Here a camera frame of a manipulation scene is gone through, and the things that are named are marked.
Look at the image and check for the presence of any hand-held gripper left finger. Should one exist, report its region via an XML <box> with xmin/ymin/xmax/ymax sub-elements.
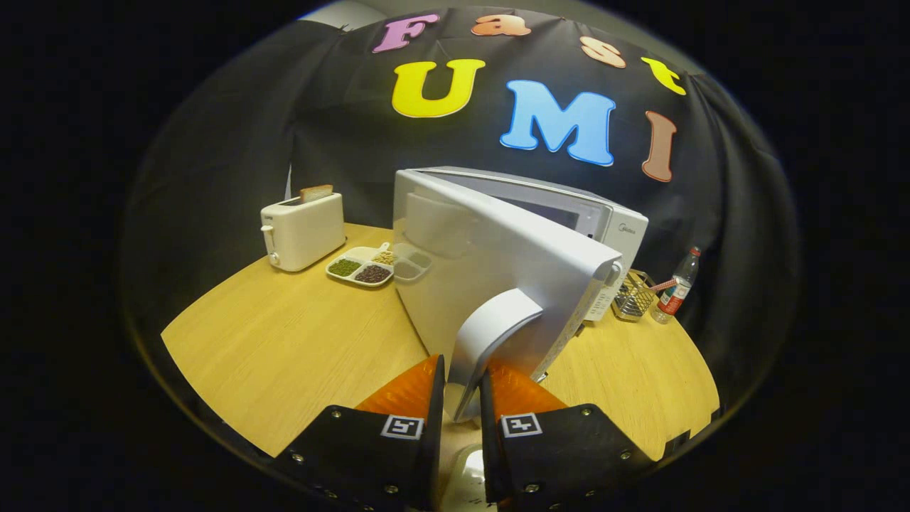
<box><xmin>274</xmin><ymin>354</ymin><xmax>446</xmax><ymax>512</ymax></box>

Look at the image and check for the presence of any black backdrop cloth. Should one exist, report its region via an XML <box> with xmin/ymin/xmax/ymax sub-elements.
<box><xmin>121</xmin><ymin>7</ymin><xmax>801</xmax><ymax>399</ymax></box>

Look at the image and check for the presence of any white divided bean tray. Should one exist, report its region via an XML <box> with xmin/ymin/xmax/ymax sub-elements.
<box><xmin>326</xmin><ymin>242</ymin><xmax>395</xmax><ymax>288</ymax></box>

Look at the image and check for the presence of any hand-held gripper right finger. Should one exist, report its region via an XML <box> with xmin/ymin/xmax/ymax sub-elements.
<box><xmin>480</xmin><ymin>359</ymin><xmax>658</xmax><ymax>512</ymax></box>

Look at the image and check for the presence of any white microwave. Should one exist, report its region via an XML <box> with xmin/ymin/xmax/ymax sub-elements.
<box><xmin>392</xmin><ymin>166</ymin><xmax>649</xmax><ymax>424</ymax></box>

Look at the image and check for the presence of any white toaster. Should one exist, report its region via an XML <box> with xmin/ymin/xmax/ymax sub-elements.
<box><xmin>260</xmin><ymin>192</ymin><xmax>347</xmax><ymax>272</ymax></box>

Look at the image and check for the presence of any clear bottle red label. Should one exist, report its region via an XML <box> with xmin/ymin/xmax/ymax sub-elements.
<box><xmin>653</xmin><ymin>246</ymin><xmax>702</xmax><ymax>325</ymax></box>

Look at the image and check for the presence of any white plate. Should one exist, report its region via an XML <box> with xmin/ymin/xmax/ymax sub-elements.
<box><xmin>439</xmin><ymin>444</ymin><xmax>498</xmax><ymax>512</ymax></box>

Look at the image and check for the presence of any metal wire basket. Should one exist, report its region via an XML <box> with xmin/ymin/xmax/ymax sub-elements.
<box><xmin>613</xmin><ymin>270</ymin><xmax>658</xmax><ymax>322</ymax></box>

